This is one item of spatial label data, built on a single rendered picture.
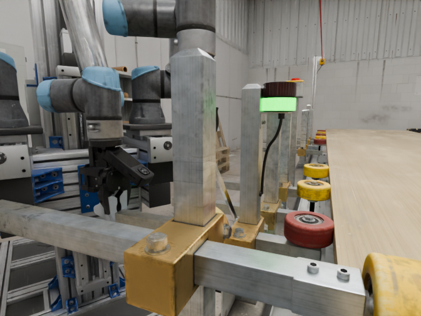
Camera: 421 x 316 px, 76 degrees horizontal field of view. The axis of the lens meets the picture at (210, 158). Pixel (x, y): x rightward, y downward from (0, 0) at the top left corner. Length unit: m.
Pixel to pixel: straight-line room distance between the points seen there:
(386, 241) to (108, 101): 0.55
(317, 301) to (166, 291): 0.12
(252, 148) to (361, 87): 7.94
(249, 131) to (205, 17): 0.22
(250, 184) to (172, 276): 0.32
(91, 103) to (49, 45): 0.67
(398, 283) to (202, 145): 0.18
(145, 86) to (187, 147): 0.87
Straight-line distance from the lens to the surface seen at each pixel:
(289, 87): 0.49
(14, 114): 1.06
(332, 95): 8.38
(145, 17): 0.63
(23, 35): 3.28
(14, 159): 0.91
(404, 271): 0.24
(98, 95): 0.61
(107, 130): 0.61
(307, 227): 0.46
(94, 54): 0.80
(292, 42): 8.71
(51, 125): 1.23
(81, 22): 0.83
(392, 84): 8.46
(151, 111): 1.11
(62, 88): 0.67
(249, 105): 0.50
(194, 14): 0.53
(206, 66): 0.27
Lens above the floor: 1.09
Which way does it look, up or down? 10 degrees down
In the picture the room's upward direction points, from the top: straight up
